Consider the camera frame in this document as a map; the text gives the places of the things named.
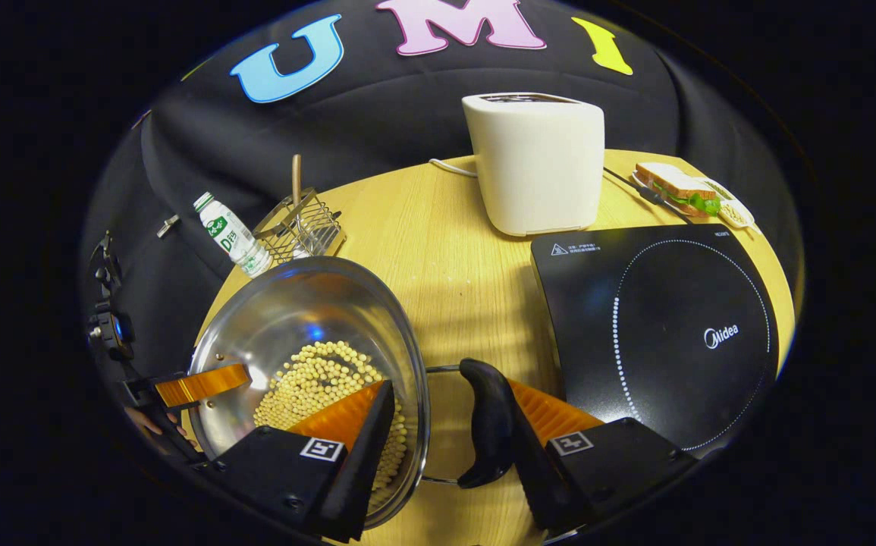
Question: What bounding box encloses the white green-label drink bottle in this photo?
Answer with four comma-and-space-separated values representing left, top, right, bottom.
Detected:
193, 192, 274, 279

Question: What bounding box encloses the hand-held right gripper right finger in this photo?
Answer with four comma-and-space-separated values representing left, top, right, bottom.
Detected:
506, 378, 700, 535

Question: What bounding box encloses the white divided bean dish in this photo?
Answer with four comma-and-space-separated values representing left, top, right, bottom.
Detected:
703, 178, 755, 230

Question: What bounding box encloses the white toaster cable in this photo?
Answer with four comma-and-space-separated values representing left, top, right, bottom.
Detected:
429, 158, 478, 179

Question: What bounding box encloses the black induction cooktop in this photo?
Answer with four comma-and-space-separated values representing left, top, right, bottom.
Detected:
530, 224, 780, 460

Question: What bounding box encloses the black backdrop cloth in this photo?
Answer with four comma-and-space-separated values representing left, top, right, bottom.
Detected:
81, 0, 810, 380

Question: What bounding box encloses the wire mesh utensil holder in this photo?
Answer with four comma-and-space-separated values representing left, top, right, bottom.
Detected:
253, 187, 347, 266

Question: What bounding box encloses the stainless steel pot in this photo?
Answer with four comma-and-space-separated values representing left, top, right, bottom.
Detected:
187, 256, 516, 532

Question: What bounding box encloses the sandwich with lettuce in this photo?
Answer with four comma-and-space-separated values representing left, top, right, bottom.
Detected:
633, 162, 724, 220

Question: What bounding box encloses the pile of soybeans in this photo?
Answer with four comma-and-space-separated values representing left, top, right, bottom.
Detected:
253, 340, 408, 516

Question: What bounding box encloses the white toaster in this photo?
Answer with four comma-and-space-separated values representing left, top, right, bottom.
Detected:
461, 93, 606, 237

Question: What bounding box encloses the black cooktop cable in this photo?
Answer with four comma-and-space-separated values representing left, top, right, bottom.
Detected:
603, 167, 692, 224

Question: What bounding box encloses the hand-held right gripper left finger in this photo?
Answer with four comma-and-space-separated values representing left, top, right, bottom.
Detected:
214, 379, 397, 543

